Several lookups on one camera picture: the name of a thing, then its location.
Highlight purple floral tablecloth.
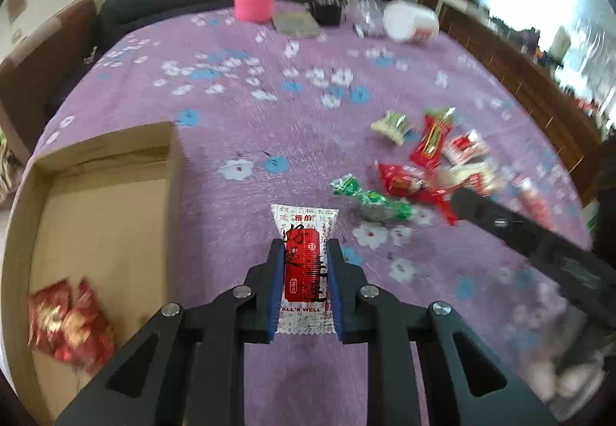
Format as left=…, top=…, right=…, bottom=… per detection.
left=12, top=0, right=607, bottom=426

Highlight green candy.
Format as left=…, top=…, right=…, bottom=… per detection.
left=330, top=174, right=362, bottom=198
left=358, top=190, right=416, bottom=223

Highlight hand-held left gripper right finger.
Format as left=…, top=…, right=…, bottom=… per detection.
left=327, top=238, right=561, bottom=426

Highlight pale snack packet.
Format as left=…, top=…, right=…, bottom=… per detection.
left=435, top=160, right=504, bottom=196

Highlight plain red snack packet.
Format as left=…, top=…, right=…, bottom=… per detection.
left=375, top=161, right=435, bottom=198
left=413, top=188, right=461, bottom=227

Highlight red snack packet white edges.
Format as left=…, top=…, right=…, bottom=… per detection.
left=442, top=129, right=490, bottom=166

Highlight pink and white snack packet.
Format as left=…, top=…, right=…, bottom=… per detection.
left=509, top=177, right=555, bottom=230

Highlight white plastic tub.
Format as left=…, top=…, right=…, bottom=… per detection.
left=383, top=0, right=440, bottom=44

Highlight white and red snack packet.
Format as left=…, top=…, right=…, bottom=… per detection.
left=271, top=203, right=340, bottom=335

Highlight white box on sill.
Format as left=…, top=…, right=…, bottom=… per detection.
left=440, top=0, right=488, bottom=18

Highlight red and gold snack packet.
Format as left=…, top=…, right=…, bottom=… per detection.
left=53, top=278, right=117, bottom=375
left=27, top=279, right=78, bottom=354

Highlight brown armchair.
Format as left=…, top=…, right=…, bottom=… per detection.
left=0, top=0, right=100, bottom=164

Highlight black charger block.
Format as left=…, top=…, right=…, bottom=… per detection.
left=309, top=0, right=343, bottom=27

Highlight clear plastic jar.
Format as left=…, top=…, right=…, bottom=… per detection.
left=341, top=0, right=386, bottom=38

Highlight person's right hand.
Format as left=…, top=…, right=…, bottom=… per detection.
left=524, top=344, right=609, bottom=408

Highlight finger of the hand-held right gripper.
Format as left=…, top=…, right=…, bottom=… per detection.
left=449, top=186, right=598, bottom=273

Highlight patterned bag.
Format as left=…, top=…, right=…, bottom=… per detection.
left=0, top=130, right=22, bottom=208

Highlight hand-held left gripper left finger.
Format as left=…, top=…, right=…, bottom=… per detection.
left=55, top=238, right=285, bottom=426

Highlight shallow cardboard box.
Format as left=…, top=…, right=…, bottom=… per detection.
left=0, top=121, right=186, bottom=426

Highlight green and white snack packet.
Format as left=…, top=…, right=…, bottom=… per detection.
left=370, top=111, right=417, bottom=147

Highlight long red snack packet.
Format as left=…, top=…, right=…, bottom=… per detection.
left=409, top=107, right=457, bottom=169

